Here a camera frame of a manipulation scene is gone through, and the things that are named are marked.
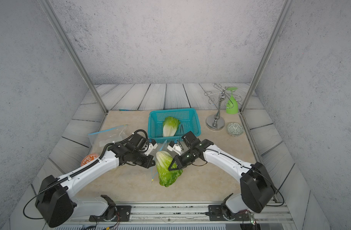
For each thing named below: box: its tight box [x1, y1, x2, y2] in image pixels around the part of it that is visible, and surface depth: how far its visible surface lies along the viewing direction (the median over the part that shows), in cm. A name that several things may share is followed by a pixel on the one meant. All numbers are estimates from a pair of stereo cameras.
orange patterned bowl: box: [80, 152, 100, 167], surface depth 92 cm
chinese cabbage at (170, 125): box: [162, 116, 181, 138], surface depth 102 cm
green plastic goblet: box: [225, 87, 239, 115], surface depth 89 cm
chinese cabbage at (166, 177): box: [155, 150, 184, 188], surface depth 74 cm
